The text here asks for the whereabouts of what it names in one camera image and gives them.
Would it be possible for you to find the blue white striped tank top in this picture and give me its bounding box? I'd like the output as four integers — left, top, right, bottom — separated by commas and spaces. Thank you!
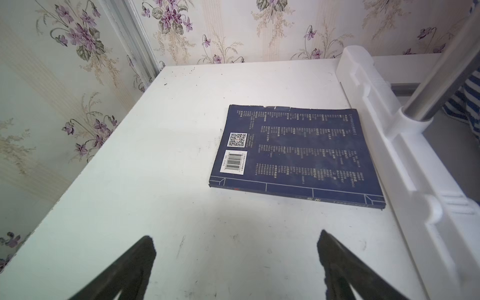
442, 68, 480, 142

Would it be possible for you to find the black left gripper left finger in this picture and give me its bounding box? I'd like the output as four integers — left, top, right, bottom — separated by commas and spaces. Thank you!
71, 236, 156, 300

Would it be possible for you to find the white metal clothes rack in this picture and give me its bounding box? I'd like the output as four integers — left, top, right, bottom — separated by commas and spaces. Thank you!
336, 9, 480, 300

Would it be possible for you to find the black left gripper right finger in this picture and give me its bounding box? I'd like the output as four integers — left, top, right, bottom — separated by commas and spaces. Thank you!
317, 230, 406, 300

